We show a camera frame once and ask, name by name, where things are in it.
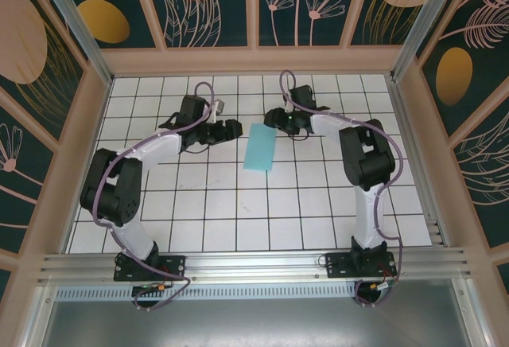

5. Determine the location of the light blue cloth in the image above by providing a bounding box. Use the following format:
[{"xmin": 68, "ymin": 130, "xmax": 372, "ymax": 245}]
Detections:
[{"xmin": 242, "ymin": 123, "xmax": 278, "ymax": 173}]

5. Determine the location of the grey metal sheet panel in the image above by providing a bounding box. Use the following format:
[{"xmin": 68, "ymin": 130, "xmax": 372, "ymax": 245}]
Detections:
[{"xmin": 39, "ymin": 298, "xmax": 476, "ymax": 347}]

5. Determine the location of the aluminium side rail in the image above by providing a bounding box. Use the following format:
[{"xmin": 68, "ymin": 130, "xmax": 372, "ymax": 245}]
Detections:
[{"xmin": 387, "ymin": 78, "xmax": 453, "ymax": 249}]

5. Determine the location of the long aluminium mounting rail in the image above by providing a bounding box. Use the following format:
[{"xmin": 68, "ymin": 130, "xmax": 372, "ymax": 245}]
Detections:
[{"xmin": 37, "ymin": 247, "xmax": 473, "ymax": 285}]

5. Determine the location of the aluminium corner post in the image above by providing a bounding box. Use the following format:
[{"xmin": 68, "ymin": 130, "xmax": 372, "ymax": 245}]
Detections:
[
  {"xmin": 32, "ymin": 0, "xmax": 115, "ymax": 86},
  {"xmin": 390, "ymin": 0, "xmax": 477, "ymax": 82}
]

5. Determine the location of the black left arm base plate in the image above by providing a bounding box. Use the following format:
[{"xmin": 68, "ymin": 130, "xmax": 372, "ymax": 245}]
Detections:
[{"xmin": 114, "ymin": 254, "xmax": 187, "ymax": 283}]

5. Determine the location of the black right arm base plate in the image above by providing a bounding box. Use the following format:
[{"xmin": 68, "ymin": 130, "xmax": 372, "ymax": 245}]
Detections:
[{"xmin": 324, "ymin": 251, "xmax": 397, "ymax": 280}]

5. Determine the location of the perforated metal cable tray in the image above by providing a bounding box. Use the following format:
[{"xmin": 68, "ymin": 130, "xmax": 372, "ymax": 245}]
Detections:
[{"xmin": 54, "ymin": 285, "xmax": 361, "ymax": 301}]

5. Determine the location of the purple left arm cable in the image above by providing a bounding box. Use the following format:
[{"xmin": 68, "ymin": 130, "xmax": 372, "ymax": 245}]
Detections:
[{"xmin": 91, "ymin": 80, "xmax": 219, "ymax": 313}]

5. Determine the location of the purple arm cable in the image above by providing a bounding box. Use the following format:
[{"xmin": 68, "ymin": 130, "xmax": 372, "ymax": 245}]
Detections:
[
  {"xmin": 91, "ymin": 80, "xmax": 219, "ymax": 313},
  {"xmin": 279, "ymin": 69, "xmax": 406, "ymax": 309}
]

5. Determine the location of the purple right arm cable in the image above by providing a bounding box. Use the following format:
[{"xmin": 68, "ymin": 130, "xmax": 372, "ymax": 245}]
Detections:
[{"xmin": 279, "ymin": 69, "xmax": 406, "ymax": 309}]

